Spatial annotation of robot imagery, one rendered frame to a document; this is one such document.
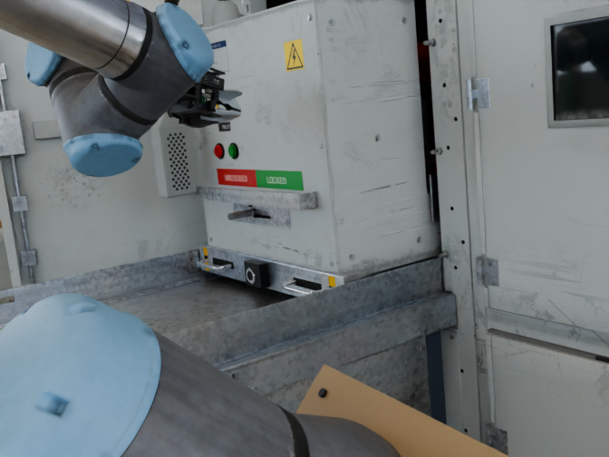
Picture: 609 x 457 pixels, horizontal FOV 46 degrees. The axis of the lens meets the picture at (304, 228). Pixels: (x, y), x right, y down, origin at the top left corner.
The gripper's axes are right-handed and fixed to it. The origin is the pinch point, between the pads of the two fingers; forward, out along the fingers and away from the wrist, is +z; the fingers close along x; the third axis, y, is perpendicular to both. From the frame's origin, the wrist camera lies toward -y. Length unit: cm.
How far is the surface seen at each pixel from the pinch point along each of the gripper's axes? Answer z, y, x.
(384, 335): 21.3, 20.2, -36.2
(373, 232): 22.9, 15.2, -18.4
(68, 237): 12, -66, -23
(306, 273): 17.8, 4.6, -26.7
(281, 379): 1.6, 14.8, -43.2
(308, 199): 12.3, 8.3, -13.7
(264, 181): 17.5, -7.9, -9.8
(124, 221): 22, -59, -18
